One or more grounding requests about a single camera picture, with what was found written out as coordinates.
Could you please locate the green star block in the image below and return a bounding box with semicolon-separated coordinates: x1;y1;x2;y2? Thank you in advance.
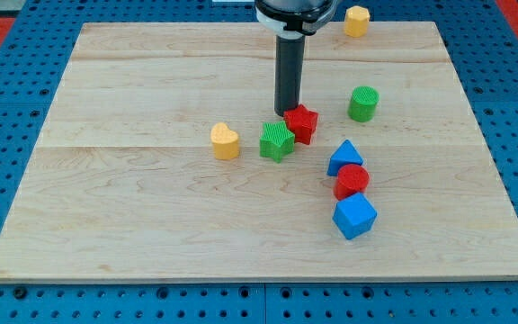
259;121;295;163

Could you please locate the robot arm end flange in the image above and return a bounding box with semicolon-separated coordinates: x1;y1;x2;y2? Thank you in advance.
255;0;341;40

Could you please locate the red star block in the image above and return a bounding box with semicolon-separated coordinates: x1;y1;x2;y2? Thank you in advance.
283;104;318;145

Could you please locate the light wooden board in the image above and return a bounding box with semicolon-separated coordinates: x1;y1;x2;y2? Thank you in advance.
0;22;518;284

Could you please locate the yellow heart block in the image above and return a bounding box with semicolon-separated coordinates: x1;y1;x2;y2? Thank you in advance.
210;122;240;160

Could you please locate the blue triangle block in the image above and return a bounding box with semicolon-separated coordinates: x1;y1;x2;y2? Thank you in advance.
326;139;364;176

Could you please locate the red cylinder block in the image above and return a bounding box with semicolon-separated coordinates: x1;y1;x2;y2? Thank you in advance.
333;164;371;201

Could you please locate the blue cube block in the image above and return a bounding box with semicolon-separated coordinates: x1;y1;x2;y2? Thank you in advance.
332;193;378;239

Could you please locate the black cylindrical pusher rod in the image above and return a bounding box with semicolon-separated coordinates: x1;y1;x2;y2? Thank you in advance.
274;36;305;117

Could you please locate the green cylinder block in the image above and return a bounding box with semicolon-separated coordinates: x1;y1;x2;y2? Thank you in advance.
347;85;380;122

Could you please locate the yellow hexagon block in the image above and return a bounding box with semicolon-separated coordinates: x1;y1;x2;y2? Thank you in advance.
344;5;371;38

